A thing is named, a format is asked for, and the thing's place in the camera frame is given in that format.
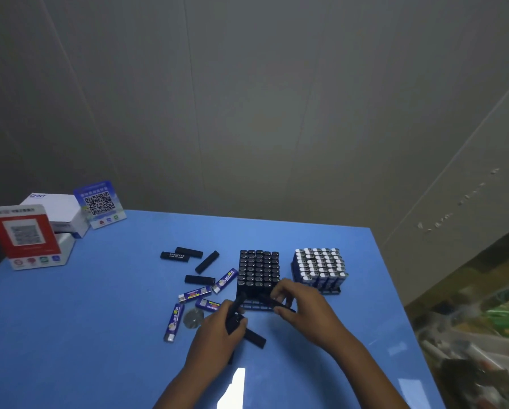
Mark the person's right hand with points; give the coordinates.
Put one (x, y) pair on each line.
(318, 319)

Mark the person's left hand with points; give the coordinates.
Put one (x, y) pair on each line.
(214, 340)

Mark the black slim lighter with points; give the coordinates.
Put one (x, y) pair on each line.
(255, 338)
(233, 323)
(268, 301)

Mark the black grid tray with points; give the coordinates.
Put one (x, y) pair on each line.
(322, 290)
(254, 305)

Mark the row of blue lighters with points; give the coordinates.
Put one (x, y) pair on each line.
(320, 266)

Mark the pile of mixed lighters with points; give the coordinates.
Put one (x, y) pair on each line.
(200, 279)

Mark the row of black lighters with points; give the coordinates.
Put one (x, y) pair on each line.
(258, 270)

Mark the dark round disc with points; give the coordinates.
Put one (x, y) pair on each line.
(193, 318)

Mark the crumpled clear plastic bags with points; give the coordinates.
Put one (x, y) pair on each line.
(480, 345)

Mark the blue code sign stand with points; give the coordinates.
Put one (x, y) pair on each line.
(99, 204)

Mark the white cardboard box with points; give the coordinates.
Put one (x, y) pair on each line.
(56, 206)

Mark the red code sign stand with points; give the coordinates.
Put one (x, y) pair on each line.
(24, 238)

